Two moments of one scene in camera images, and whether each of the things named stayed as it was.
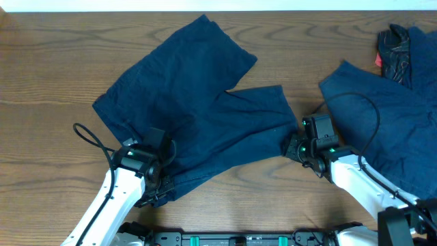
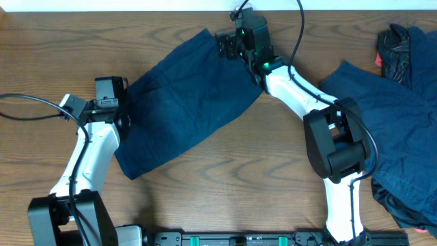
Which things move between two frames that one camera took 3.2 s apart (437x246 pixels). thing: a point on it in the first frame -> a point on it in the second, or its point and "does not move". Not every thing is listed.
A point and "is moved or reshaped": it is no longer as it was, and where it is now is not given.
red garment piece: (378, 61) does not move
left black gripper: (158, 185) -> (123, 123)
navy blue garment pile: (391, 126) does not move
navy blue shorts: (180, 87) is moved or reshaped
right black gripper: (295, 141) -> (231, 40)
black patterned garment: (394, 49) does not move
